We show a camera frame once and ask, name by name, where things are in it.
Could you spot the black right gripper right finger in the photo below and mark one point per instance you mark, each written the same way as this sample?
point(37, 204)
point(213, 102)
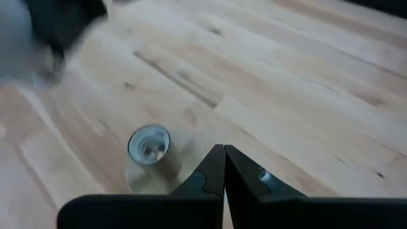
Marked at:
point(286, 213)

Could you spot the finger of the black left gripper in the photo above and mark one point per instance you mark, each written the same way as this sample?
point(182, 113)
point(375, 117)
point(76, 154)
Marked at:
point(66, 22)

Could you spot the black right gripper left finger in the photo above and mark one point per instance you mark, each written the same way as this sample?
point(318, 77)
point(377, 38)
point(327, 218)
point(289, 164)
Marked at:
point(178, 210)

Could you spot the white flood lightbulb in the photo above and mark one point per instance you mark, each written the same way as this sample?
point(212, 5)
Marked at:
point(19, 38)

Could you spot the black aluminium table frame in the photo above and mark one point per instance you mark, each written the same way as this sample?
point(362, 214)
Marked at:
point(381, 6)

